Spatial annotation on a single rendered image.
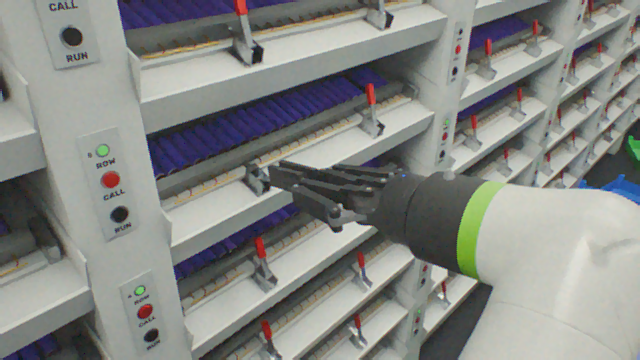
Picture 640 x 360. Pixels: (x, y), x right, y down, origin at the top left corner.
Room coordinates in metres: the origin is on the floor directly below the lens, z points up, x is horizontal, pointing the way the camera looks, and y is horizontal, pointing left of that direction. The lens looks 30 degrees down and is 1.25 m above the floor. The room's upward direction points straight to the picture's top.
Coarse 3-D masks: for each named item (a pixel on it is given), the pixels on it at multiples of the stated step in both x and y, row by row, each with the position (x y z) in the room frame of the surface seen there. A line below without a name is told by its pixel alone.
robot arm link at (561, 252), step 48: (480, 192) 0.34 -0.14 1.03; (528, 192) 0.33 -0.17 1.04; (576, 192) 0.31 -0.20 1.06; (480, 240) 0.31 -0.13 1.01; (528, 240) 0.28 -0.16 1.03; (576, 240) 0.26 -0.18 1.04; (624, 240) 0.26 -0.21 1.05; (528, 288) 0.25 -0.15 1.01; (576, 288) 0.24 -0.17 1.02; (624, 288) 0.23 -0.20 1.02; (624, 336) 0.21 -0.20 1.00
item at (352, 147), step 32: (384, 64) 0.98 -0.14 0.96; (416, 96) 0.91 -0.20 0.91; (352, 128) 0.77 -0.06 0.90; (384, 128) 0.79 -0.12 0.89; (416, 128) 0.85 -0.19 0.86; (256, 160) 0.63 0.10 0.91; (288, 160) 0.65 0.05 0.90; (320, 160) 0.66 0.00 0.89; (352, 160) 0.71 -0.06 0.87; (192, 192) 0.54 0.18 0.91; (224, 192) 0.55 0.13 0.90; (288, 192) 0.60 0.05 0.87; (192, 224) 0.49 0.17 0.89; (224, 224) 0.51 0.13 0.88
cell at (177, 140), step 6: (174, 132) 0.63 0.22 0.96; (168, 138) 0.62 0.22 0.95; (174, 138) 0.62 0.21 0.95; (180, 138) 0.62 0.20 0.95; (174, 144) 0.61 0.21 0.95; (180, 144) 0.61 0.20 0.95; (186, 144) 0.61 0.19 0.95; (180, 150) 0.60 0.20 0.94; (186, 150) 0.60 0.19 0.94; (192, 150) 0.60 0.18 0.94; (186, 156) 0.59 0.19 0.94; (192, 156) 0.59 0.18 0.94; (198, 156) 0.59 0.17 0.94; (192, 162) 0.58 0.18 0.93
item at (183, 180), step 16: (384, 96) 0.87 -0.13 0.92; (336, 112) 0.76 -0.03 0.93; (352, 112) 0.80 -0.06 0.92; (288, 128) 0.69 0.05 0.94; (304, 128) 0.70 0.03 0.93; (320, 128) 0.74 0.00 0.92; (336, 128) 0.74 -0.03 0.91; (256, 144) 0.64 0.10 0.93; (272, 144) 0.65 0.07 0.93; (288, 144) 0.67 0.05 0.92; (208, 160) 0.58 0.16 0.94; (224, 160) 0.59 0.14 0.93; (240, 160) 0.61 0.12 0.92; (176, 176) 0.54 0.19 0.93; (192, 176) 0.54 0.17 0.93; (208, 176) 0.57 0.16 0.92; (160, 192) 0.51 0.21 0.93; (176, 192) 0.53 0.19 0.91
